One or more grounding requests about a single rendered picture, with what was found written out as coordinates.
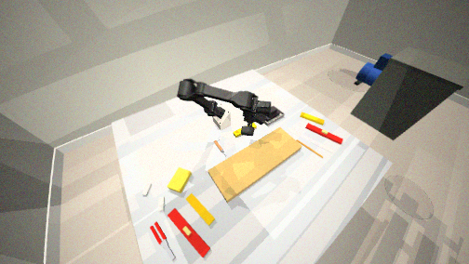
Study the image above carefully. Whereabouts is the red flat bar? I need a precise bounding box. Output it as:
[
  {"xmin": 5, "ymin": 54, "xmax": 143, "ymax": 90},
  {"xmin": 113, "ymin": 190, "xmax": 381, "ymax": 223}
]
[
  {"xmin": 305, "ymin": 123, "xmax": 342, "ymax": 145},
  {"xmin": 167, "ymin": 208, "xmax": 210, "ymax": 257}
]

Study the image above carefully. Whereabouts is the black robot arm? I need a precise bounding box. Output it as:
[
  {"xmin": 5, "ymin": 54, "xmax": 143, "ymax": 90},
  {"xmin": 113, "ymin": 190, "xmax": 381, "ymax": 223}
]
[{"xmin": 177, "ymin": 79, "xmax": 272, "ymax": 125}]

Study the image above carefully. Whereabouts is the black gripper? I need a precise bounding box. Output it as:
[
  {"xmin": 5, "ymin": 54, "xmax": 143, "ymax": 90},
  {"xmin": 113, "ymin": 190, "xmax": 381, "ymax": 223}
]
[{"xmin": 241, "ymin": 113, "xmax": 255, "ymax": 136}]

